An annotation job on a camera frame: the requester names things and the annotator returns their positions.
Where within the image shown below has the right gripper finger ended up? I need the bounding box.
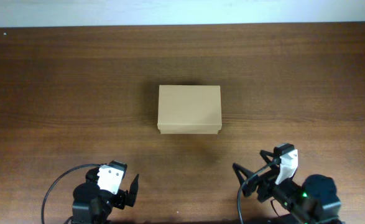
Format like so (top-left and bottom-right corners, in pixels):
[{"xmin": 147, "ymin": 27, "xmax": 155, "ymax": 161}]
[
  {"xmin": 259, "ymin": 150, "xmax": 279, "ymax": 169},
  {"xmin": 232, "ymin": 163, "xmax": 254, "ymax": 197}
]

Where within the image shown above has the brown cardboard box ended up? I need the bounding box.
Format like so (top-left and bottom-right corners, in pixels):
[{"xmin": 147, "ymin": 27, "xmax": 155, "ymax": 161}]
[{"xmin": 157, "ymin": 85, "xmax": 222, "ymax": 134}]

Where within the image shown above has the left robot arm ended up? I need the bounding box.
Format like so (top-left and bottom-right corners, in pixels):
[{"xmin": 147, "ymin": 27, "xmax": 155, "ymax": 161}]
[{"xmin": 71, "ymin": 161, "xmax": 139, "ymax": 224}]

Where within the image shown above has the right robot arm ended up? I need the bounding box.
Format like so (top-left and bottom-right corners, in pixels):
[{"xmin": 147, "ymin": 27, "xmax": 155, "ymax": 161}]
[{"xmin": 233, "ymin": 143, "xmax": 342, "ymax": 224}]

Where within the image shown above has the left black cable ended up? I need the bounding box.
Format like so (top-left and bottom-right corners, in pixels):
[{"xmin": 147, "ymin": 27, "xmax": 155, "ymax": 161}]
[{"xmin": 40, "ymin": 163, "xmax": 102, "ymax": 224}]

